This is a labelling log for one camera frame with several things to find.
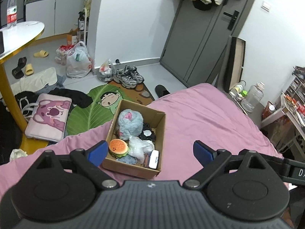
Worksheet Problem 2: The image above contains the grey sneaker right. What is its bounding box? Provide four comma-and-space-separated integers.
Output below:
124, 65, 144, 84

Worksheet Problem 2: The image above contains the grey door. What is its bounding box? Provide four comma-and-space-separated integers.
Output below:
160, 0, 254, 87

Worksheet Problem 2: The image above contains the blue tissue pack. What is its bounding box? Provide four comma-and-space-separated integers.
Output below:
143, 150, 159, 170

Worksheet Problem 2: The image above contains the dark spray bottle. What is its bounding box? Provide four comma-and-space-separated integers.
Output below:
78, 11, 85, 31

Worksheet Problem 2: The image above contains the leaning black framed board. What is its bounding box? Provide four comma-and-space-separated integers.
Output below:
223, 36, 246, 93

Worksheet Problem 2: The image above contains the open cardboard box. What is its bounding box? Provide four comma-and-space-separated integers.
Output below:
102, 100, 166, 179

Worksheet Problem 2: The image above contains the pink bear tote bag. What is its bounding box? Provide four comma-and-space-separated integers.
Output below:
22, 94, 72, 142

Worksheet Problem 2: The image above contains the small cardboard box on floor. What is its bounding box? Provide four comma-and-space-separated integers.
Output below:
67, 28, 79, 46

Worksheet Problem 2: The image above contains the white kitchen cabinet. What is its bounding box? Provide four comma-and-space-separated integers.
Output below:
25, 0, 84, 38

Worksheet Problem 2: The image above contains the black clothes pile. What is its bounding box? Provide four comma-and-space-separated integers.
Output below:
48, 88, 93, 109

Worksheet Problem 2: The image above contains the fluffy blue plush toy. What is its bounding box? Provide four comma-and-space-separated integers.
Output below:
116, 109, 144, 141

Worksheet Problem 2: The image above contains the white towel on floor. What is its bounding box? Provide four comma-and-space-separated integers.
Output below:
11, 67, 57, 95

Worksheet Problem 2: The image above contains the white plastic shopping bag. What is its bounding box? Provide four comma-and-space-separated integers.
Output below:
66, 41, 92, 79

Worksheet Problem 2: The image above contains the grey sneaker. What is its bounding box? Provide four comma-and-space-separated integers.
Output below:
124, 65, 144, 84
113, 69, 137, 89

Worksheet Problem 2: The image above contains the red label water bottle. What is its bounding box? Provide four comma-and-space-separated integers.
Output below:
7, 0, 17, 28

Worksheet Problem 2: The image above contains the small clear trash bag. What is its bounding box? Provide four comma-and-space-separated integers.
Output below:
97, 60, 116, 82

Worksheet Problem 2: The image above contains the large clear water jug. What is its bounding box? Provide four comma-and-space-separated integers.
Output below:
241, 82, 265, 113

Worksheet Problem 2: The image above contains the white round table yellow leg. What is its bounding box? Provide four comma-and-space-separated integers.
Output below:
1, 21, 48, 155

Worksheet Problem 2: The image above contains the yellow slipper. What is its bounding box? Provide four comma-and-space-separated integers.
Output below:
25, 64, 34, 76
33, 50, 49, 58

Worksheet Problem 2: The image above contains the black lace pouch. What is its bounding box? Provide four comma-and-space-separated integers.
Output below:
139, 123, 156, 143

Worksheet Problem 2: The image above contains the yellow slipper near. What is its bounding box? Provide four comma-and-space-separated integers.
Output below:
25, 64, 34, 76

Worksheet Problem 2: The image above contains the pink bed sheet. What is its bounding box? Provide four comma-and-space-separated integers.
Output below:
1, 83, 283, 198

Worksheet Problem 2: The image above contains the burger plush toy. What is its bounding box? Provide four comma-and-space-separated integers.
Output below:
109, 139, 129, 158

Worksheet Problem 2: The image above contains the yellow slipper far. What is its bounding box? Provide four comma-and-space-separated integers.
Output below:
33, 50, 49, 58

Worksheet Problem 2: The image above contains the blue denim fish toy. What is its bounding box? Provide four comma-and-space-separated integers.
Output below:
116, 154, 144, 165

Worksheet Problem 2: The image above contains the green leaf cartoon rug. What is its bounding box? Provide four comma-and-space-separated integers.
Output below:
66, 84, 126, 135

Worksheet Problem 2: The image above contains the grey sneaker left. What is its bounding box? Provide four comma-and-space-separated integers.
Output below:
113, 69, 137, 89

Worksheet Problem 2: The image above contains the black slipper by bed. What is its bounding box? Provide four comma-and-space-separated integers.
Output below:
155, 84, 170, 98

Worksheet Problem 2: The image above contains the black slipper pair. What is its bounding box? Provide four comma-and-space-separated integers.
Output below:
11, 57, 27, 79

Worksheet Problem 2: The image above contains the white side shelf unit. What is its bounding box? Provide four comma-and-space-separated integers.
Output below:
261, 66, 304, 159

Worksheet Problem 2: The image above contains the black door handle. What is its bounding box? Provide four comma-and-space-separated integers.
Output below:
223, 10, 239, 31

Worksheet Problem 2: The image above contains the white soft bundle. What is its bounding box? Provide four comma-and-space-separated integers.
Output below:
128, 136, 155, 163

